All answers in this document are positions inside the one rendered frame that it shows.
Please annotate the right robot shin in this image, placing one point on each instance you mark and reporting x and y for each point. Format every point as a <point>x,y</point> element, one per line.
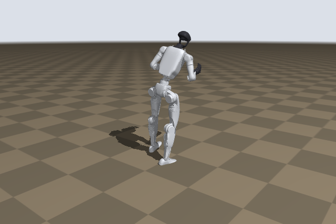
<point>168,141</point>

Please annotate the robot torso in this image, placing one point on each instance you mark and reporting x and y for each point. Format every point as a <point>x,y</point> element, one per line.
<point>170,65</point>

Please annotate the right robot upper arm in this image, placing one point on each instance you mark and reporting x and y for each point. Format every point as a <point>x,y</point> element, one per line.
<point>190,68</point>

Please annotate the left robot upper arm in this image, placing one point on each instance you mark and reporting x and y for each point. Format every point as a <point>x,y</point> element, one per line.
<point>157,58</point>

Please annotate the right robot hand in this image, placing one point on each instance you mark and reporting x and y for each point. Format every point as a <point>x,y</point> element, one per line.
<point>198,69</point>

